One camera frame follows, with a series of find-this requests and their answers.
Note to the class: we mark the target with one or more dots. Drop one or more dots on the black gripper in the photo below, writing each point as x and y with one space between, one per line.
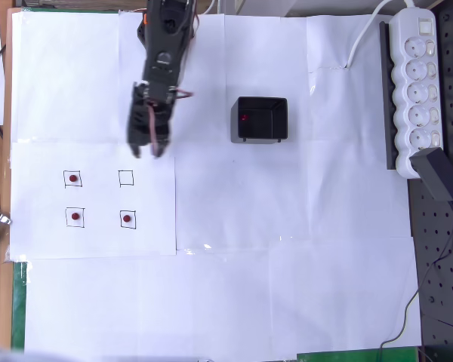
143 130

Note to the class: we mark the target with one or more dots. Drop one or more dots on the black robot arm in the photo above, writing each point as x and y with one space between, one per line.
164 41

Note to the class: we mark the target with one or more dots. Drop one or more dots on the black open box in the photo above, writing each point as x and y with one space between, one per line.
260 128

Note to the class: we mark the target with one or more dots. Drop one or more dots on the paper sheet with drawn squares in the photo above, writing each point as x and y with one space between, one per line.
98 241

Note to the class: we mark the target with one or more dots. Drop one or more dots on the green cutting mat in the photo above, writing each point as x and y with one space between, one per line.
19 301

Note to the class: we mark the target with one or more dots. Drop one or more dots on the black pegboard shelf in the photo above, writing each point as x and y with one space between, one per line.
388 94

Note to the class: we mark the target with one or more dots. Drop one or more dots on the white power strip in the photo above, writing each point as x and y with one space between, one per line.
417 94

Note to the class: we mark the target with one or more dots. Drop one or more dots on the black power adapter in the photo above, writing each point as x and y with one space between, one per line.
438 175

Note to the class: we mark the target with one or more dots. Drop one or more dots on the black pegboard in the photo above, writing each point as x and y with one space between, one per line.
441 264

